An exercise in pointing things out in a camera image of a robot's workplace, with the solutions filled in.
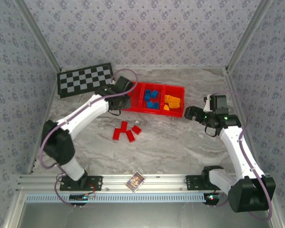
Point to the orange lego brick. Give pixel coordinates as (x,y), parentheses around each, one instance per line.
(166,107)
(177,100)
(175,105)
(169,98)

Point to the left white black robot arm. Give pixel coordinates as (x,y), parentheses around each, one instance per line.
(85,114)

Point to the red three-compartment tray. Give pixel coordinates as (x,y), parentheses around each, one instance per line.
(173,114)

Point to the small red lego brick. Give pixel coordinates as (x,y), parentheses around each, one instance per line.
(124,126)
(136,130)

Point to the black grey checkerboard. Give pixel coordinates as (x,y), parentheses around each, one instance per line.
(85,79)

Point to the long red lego brick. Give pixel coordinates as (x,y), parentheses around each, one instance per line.
(130,137)
(117,134)

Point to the right circuit board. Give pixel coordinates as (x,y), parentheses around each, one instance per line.
(212,197)

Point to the circuit board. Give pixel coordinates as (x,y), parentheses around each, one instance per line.
(212,197)
(82,197)

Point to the colourful picture card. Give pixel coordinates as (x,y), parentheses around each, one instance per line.
(135,181)

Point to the left circuit board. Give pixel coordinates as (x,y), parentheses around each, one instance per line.
(82,197)

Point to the grey metal panel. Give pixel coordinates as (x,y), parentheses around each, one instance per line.
(145,216)

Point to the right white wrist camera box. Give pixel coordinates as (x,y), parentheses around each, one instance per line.
(207,104)

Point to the aluminium side rail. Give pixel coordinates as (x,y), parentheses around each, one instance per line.
(235,95)
(51,99)

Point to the aluminium back rail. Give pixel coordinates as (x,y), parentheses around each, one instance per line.
(168,67)

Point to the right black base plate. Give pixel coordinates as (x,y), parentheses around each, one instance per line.
(193,183)

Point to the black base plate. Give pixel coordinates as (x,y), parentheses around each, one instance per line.
(95,183)
(193,183)

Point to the aluminium front rail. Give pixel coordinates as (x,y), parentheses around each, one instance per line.
(161,183)

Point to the aluminium frame post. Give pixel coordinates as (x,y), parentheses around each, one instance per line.
(247,35)
(40,35)

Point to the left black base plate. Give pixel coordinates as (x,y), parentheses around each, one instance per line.
(95,183)

